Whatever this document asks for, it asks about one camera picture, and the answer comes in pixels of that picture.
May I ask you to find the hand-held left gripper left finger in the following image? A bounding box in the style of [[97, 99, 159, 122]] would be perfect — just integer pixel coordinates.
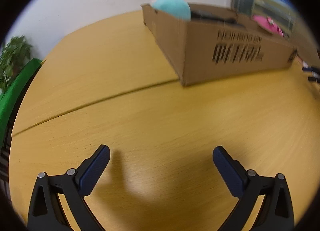
[[27, 144, 111, 231]]

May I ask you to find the shelf cabinet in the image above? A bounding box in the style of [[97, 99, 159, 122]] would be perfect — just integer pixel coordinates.
[[252, 0, 294, 34]]

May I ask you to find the pink plush toy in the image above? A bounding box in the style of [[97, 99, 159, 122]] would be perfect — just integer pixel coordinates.
[[252, 14, 284, 38]]

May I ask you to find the black box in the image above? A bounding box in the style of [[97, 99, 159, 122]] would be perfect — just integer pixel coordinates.
[[190, 9, 237, 23]]

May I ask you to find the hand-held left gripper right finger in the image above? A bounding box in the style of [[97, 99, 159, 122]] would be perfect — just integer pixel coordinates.
[[212, 146, 295, 231]]

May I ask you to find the wooden desk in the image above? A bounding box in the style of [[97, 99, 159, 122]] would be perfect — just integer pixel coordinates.
[[7, 9, 320, 231]]

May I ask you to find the pig plush toy teal hood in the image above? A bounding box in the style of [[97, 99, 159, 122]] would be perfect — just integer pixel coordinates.
[[151, 0, 192, 20]]

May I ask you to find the glass partition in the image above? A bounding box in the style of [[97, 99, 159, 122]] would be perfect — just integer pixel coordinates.
[[231, 0, 298, 39]]

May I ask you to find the cardboard box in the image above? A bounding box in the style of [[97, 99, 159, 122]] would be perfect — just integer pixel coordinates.
[[140, 2, 299, 87]]

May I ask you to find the green potted plant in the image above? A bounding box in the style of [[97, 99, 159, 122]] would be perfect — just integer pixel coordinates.
[[0, 36, 33, 90]]

